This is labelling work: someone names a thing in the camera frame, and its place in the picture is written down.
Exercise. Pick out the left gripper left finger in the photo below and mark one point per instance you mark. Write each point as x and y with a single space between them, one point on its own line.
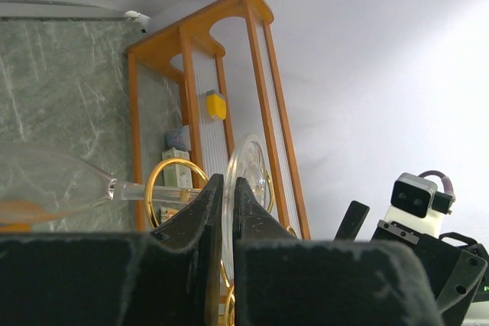
78 278

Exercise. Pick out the gold wire glass rack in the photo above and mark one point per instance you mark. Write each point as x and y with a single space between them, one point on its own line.
188 224

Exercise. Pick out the clear wine glass back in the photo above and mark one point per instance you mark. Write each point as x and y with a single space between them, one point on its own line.
41 184

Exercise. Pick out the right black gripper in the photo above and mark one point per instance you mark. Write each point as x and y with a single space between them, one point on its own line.
456 265

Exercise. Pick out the orange wooden shelf rack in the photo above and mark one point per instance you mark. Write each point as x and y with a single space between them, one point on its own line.
186 53

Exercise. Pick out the blue patterned object on shelf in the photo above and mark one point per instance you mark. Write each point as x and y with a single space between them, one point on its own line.
179 138

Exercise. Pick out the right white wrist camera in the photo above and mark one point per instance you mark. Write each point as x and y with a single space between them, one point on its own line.
421 202

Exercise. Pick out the yellow object on shelf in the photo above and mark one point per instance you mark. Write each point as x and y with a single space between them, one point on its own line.
216 105

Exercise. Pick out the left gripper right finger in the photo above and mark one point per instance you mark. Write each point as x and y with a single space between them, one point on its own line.
281 280

